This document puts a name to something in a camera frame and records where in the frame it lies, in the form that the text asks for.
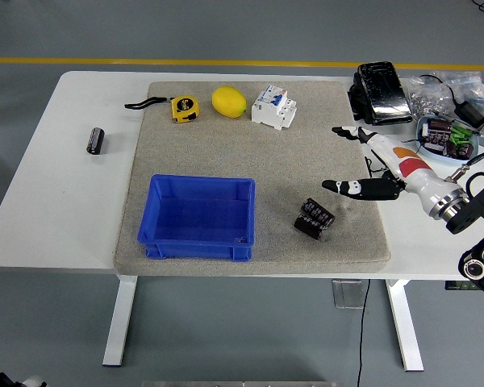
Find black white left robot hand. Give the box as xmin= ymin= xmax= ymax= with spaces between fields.
xmin=0 ymin=354 xmax=48 ymax=387

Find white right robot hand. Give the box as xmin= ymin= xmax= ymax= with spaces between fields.
xmin=321 ymin=126 xmax=455 ymax=214

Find dark brown cylindrical battery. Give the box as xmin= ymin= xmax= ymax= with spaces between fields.
xmin=294 ymin=215 xmax=323 ymax=241
xmin=86 ymin=127 xmax=106 ymax=156
xmin=301 ymin=197 xmax=336 ymax=229

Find silver box under table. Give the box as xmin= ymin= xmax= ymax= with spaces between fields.
xmin=332 ymin=279 xmax=366 ymax=310

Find blue plastic box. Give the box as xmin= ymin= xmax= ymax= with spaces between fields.
xmin=136 ymin=173 xmax=256 ymax=262

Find dark capacitor block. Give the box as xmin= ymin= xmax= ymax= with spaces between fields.
xmin=422 ymin=131 xmax=451 ymax=155

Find light blue tray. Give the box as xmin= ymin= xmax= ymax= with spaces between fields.
xmin=415 ymin=114 xmax=481 ymax=166

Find dark capacitor with gold end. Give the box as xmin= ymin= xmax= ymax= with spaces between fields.
xmin=427 ymin=119 xmax=453 ymax=136

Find dark capacitor pair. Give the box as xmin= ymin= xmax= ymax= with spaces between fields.
xmin=445 ymin=140 xmax=476 ymax=160

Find green small parts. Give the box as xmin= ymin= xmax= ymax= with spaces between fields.
xmin=450 ymin=125 xmax=474 ymax=145

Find clear plastic bag of screws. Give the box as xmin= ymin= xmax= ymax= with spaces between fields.
xmin=403 ymin=71 xmax=484 ymax=122

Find black glossy device case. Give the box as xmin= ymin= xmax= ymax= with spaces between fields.
xmin=348 ymin=61 xmax=414 ymax=126

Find white table leg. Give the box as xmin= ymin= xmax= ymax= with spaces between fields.
xmin=385 ymin=278 xmax=424 ymax=372
xmin=102 ymin=276 xmax=138 ymax=368

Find white circuit breaker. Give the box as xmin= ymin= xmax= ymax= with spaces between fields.
xmin=250 ymin=84 xmax=298 ymax=131

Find grey-brown mat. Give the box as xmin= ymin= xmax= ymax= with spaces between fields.
xmin=113 ymin=81 xmax=392 ymax=277

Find yellow lemon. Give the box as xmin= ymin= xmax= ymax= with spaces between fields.
xmin=211 ymin=85 xmax=248 ymax=119

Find yellow tape measure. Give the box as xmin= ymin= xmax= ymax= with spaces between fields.
xmin=124 ymin=95 xmax=200 ymax=124

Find black power adapter with cord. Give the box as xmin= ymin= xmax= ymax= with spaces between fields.
xmin=419 ymin=74 xmax=484 ymax=129

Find black hanging cable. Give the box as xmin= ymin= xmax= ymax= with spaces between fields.
xmin=357 ymin=279 xmax=372 ymax=387

